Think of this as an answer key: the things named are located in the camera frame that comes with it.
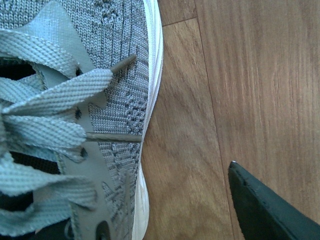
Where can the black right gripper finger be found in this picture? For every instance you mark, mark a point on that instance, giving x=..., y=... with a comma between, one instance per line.
x=264, y=215

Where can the grey knit sneaker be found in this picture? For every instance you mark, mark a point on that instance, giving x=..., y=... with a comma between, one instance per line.
x=78, y=83

